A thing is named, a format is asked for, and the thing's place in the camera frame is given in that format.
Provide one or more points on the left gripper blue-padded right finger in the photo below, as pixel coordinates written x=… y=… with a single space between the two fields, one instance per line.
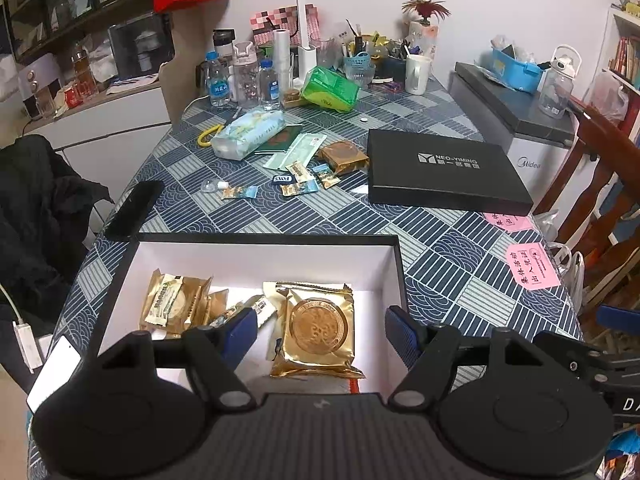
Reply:
x=428 y=352

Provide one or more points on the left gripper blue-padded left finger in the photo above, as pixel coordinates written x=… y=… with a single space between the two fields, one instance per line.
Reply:
x=213 y=354

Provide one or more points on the gold mooncake packet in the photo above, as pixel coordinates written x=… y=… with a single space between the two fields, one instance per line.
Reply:
x=315 y=332
x=343 y=157

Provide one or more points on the colourful snack sachet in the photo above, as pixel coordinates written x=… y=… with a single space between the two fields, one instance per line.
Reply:
x=240 y=193

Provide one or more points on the black white gift box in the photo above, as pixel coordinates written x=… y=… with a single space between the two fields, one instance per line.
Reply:
x=241 y=271

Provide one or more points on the pink paper note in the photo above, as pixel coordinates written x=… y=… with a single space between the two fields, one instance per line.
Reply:
x=509 y=223
x=531 y=267

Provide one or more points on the black smartphone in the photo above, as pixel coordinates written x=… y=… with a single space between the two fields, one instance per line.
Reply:
x=131 y=214

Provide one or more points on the small clear plastic bottle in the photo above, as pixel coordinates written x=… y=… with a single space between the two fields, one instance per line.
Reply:
x=214 y=186

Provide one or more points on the black box lid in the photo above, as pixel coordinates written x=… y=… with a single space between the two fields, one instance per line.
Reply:
x=421 y=170

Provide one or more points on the blue white candy wrapper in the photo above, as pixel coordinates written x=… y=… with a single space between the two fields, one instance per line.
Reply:
x=283 y=179

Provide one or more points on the dark green booklet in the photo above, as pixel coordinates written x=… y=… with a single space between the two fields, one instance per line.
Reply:
x=281 y=142

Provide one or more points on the light blue tissue pack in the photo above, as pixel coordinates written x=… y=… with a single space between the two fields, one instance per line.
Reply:
x=246 y=133

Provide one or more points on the light green paper packet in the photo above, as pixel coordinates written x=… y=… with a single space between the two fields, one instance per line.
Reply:
x=301 y=150

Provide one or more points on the black jacket on chair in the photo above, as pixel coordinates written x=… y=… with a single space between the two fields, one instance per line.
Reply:
x=45 y=212

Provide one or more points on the wooden chair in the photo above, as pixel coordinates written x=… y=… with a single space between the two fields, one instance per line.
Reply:
x=616 y=156

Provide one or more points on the grey topped white mini fridge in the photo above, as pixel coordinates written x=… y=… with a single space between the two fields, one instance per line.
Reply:
x=535 y=143

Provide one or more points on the blue cap water bottle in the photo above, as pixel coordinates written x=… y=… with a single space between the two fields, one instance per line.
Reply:
x=217 y=82
x=268 y=85

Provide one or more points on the white mug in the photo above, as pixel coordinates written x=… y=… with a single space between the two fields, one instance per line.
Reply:
x=418 y=70

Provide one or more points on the green tissue pack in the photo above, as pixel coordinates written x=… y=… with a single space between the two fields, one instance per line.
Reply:
x=330 y=90

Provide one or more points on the blue plastic basket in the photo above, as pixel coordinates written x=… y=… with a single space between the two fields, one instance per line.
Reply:
x=517 y=75

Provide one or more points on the clear water jug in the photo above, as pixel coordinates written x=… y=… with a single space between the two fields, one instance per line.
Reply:
x=559 y=81

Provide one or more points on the light blue small basket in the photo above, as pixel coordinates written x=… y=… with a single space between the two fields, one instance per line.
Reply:
x=359 y=69

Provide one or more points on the white desk lamp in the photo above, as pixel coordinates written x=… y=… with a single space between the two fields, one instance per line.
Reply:
x=306 y=52

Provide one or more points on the white bookshelf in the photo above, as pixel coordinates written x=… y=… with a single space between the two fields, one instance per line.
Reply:
x=619 y=57

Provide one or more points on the red feather plant decoration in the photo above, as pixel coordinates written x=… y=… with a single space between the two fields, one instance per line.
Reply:
x=426 y=9

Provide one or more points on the dark glass door cabinet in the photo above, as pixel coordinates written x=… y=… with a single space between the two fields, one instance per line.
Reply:
x=124 y=38

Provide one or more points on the white charger with cable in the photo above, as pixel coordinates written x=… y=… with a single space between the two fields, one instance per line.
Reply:
x=26 y=340

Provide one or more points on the yellow handled scissors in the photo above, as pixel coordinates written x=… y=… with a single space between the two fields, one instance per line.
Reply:
x=205 y=138

